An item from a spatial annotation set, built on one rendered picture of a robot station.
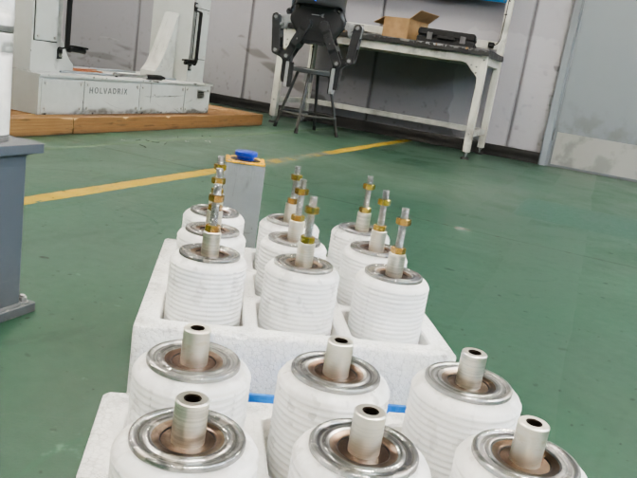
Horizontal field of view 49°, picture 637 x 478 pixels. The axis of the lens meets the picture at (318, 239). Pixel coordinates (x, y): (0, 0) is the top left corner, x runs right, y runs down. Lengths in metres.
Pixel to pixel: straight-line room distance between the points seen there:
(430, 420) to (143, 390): 0.23
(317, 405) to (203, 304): 0.32
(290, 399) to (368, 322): 0.33
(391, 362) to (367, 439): 0.39
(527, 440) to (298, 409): 0.18
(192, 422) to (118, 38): 6.92
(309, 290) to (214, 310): 0.12
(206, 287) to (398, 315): 0.24
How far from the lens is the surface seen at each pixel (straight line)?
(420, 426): 0.62
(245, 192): 1.24
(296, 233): 0.99
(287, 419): 0.58
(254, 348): 0.84
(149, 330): 0.83
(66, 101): 3.62
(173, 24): 4.58
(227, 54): 6.65
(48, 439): 0.97
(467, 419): 0.60
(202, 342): 0.57
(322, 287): 0.86
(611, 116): 5.77
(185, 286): 0.85
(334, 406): 0.56
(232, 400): 0.56
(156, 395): 0.56
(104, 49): 7.41
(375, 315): 0.88
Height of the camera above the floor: 0.50
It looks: 14 degrees down
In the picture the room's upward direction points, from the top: 9 degrees clockwise
